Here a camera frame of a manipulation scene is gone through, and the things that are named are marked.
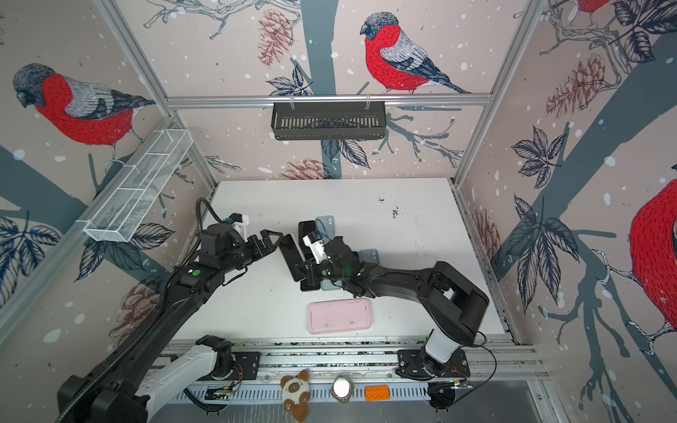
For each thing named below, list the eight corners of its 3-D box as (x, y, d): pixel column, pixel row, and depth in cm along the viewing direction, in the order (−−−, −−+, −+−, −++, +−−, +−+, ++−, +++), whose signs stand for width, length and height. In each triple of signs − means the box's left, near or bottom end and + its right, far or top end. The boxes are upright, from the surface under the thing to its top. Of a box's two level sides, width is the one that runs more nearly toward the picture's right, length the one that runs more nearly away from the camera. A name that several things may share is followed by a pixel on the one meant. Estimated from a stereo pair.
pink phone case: (308, 334, 81) (307, 331, 79) (308, 306, 87) (307, 302, 84) (373, 326, 83) (374, 323, 80) (369, 299, 88) (370, 296, 86)
